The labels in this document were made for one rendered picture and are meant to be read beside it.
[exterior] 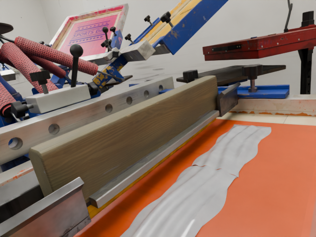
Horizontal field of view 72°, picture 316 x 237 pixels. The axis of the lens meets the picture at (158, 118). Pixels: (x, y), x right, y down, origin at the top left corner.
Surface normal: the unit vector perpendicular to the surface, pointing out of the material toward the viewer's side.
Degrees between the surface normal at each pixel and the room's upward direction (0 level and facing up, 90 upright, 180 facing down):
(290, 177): 0
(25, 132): 90
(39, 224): 90
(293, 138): 0
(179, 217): 33
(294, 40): 90
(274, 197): 0
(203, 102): 90
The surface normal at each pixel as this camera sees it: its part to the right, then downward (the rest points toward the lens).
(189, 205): 0.23, -0.75
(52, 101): 0.77, 0.06
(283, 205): -0.16, -0.94
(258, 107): -0.62, 0.33
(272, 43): 0.37, 0.22
